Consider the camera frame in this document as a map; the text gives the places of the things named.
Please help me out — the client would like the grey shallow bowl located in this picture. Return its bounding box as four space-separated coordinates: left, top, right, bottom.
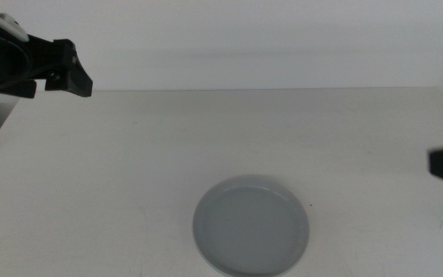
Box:
192 174 311 277

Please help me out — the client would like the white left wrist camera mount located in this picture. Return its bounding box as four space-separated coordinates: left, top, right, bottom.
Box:
0 0 29 42

